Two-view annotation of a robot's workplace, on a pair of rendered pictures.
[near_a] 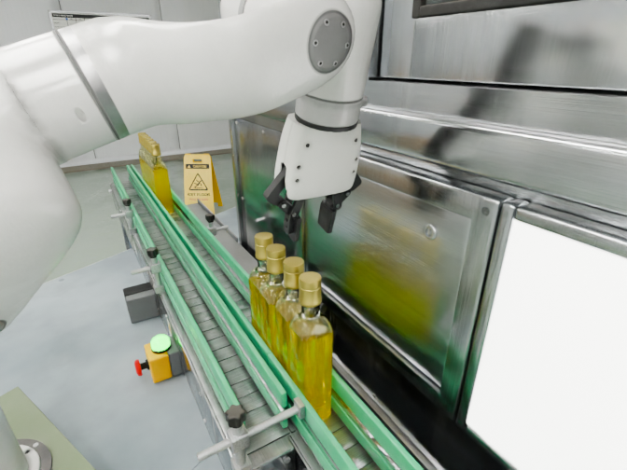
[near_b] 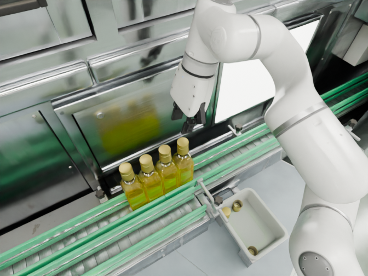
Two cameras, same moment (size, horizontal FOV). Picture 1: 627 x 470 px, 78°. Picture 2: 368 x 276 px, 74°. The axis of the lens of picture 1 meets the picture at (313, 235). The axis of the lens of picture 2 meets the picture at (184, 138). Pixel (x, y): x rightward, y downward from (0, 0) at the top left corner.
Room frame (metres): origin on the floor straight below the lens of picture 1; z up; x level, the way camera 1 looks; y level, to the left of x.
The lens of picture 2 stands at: (0.49, 0.42, 1.72)
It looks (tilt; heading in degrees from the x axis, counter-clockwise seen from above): 52 degrees down; 271
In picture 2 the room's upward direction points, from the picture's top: straight up
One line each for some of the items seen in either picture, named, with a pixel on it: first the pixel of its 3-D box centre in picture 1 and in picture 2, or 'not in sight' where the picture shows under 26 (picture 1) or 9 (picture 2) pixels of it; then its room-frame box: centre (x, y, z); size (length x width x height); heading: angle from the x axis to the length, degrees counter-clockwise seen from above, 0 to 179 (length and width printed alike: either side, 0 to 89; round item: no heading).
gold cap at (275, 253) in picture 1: (276, 258); (146, 163); (0.61, 0.07, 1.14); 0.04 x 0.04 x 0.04
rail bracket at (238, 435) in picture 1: (253, 434); (212, 201); (0.41, 0.09, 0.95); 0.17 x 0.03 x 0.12; 121
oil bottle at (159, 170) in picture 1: (160, 178); not in sight; (1.51, 0.62, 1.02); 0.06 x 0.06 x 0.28; 31
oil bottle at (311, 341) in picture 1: (311, 366); (183, 172); (0.51, 0.00, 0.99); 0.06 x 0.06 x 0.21; 30
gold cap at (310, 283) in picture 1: (310, 289); (182, 146); (0.51, 0.01, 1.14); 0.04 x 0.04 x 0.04
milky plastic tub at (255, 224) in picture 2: not in sight; (248, 224); (0.26, 0.11, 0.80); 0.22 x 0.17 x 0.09; 121
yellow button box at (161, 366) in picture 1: (162, 359); not in sight; (0.74, 0.37, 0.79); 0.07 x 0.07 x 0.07; 31
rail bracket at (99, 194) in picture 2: not in sight; (103, 196); (0.78, 0.08, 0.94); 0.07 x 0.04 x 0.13; 121
